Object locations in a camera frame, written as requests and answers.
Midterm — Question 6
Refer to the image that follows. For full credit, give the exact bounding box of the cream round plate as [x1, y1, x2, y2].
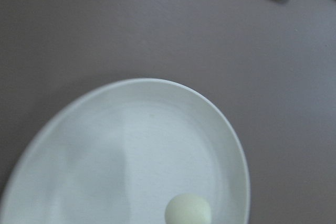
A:
[1, 78, 250, 223]

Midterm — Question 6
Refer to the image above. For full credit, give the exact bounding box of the white steamed bun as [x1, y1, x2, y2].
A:
[164, 194, 212, 224]

